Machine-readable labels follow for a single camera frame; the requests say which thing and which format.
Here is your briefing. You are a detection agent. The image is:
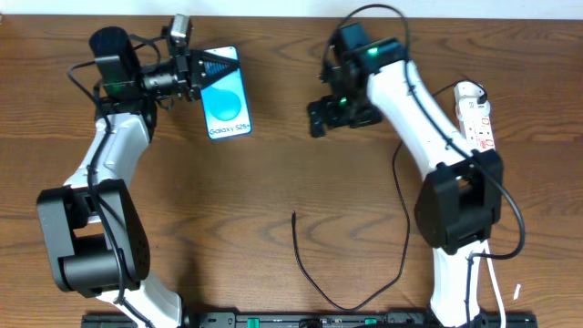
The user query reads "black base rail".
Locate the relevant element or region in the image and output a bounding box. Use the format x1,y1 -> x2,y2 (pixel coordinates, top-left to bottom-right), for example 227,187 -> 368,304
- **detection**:
80,311 -> 538,328

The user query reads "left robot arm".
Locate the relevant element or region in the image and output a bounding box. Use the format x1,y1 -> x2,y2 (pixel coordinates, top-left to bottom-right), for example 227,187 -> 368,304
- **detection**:
36,23 -> 240,327

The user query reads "small white paper scrap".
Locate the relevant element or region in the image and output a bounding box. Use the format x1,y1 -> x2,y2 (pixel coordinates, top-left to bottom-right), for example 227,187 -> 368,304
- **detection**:
513,283 -> 521,300

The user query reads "white power strip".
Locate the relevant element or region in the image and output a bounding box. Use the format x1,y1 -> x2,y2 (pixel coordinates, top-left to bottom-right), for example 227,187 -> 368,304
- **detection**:
455,99 -> 496,152

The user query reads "blue Galaxy smartphone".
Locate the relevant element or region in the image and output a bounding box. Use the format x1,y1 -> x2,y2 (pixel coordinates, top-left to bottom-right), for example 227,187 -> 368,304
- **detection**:
200,46 -> 252,140

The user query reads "black USB charging cable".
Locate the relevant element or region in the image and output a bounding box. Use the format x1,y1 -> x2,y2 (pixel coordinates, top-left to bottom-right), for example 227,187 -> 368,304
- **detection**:
291,79 -> 488,313

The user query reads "white USB charger plug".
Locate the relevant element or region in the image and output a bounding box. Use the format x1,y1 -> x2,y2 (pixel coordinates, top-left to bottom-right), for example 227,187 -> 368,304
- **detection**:
454,80 -> 488,113

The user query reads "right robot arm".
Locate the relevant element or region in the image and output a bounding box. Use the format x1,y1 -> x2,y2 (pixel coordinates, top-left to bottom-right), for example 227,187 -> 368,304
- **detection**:
307,23 -> 504,327

